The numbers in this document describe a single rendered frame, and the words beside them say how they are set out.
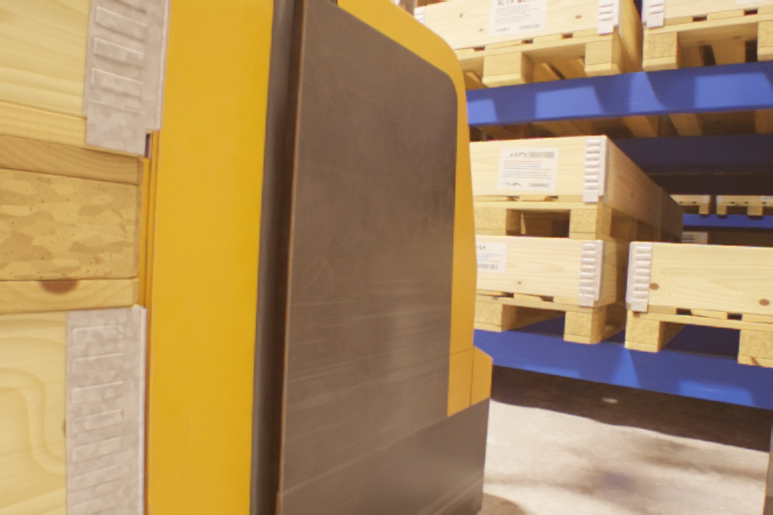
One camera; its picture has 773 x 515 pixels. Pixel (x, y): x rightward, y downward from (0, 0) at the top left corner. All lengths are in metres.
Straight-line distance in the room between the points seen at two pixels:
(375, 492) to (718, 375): 1.32
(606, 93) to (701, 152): 1.03
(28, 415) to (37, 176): 0.17
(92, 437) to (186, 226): 0.22
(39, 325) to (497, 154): 1.73
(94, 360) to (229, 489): 0.26
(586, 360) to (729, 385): 0.44
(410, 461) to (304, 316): 0.35
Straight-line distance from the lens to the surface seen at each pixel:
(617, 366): 1.94
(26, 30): 0.47
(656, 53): 1.97
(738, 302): 1.82
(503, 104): 2.12
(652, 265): 1.84
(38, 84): 0.46
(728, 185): 4.18
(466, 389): 1.02
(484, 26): 2.19
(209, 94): 0.61
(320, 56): 0.66
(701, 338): 2.91
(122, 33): 0.50
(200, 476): 0.65
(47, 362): 0.47
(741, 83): 1.96
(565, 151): 1.93
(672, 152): 2.96
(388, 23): 0.78
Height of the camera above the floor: 0.55
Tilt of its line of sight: 2 degrees down
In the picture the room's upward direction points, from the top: 3 degrees clockwise
